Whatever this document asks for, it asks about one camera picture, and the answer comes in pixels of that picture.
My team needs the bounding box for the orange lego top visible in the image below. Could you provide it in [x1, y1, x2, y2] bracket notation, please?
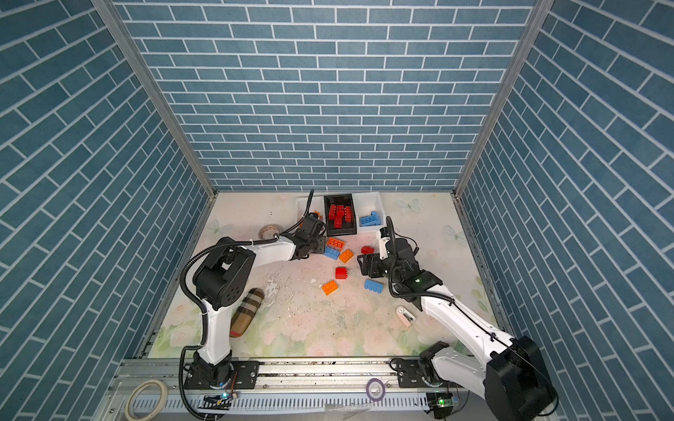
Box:
[326, 238, 344, 250]

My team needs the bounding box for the blue lego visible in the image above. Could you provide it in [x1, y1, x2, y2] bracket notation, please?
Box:
[370, 212, 382, 226]
[364, 279, 384, 294]
[324, 247, 341, 260]
[360, 215, 379, 226]

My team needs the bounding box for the small red lego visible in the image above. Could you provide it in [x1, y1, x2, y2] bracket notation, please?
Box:
[335, 267, 349, 280]

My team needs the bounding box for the blue lego bottom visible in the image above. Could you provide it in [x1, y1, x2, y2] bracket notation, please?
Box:
[370, 212, 382, 226]

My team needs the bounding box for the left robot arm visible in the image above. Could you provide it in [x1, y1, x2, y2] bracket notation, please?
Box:
[179, 213, 326, 366]

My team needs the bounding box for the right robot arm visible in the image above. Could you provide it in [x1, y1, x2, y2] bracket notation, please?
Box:
[357, 238, 559, 420]

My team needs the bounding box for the white left bin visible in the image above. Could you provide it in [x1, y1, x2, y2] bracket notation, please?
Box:
[296, 196, 326, 221]

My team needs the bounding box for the white bin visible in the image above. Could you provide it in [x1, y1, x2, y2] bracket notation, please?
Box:
[296, 196, 326, 221]
[352, 192, 386, 234]

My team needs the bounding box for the black middle bin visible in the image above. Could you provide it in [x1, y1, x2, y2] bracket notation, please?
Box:
[324, 194, 357, 237]

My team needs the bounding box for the small orange lego square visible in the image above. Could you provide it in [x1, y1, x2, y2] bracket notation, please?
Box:
[339, 249, 354, 263]

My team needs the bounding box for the white tape roll on table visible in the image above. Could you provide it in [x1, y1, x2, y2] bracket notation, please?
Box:
[258, 224, 284, 240]

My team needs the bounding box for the white pink small device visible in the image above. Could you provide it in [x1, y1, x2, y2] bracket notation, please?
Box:
[396, 306, 416, 328]

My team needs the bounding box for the white right bin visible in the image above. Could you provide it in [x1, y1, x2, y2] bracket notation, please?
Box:
[352, 192, 386, 234]

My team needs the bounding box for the striped brown cylinder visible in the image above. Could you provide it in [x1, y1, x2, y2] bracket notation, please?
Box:
[230, 288, 265, 338]

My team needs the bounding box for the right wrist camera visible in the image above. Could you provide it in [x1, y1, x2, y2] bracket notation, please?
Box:
[377, 237, 391, 260]

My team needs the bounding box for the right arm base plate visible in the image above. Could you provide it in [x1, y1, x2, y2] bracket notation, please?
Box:
[388, 357, 463, 389]

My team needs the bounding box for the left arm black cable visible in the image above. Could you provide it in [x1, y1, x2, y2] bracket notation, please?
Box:
[177, 188, 315, 421]

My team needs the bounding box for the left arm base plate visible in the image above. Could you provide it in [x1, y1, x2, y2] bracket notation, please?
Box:
[183, 360, 260, 390]

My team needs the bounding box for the aluminium rail frame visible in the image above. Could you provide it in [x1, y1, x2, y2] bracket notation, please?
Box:
[94, 357, 484, 420]

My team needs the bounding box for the tape roll on rail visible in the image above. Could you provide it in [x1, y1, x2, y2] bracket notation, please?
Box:
[124, 379, 169, 421]

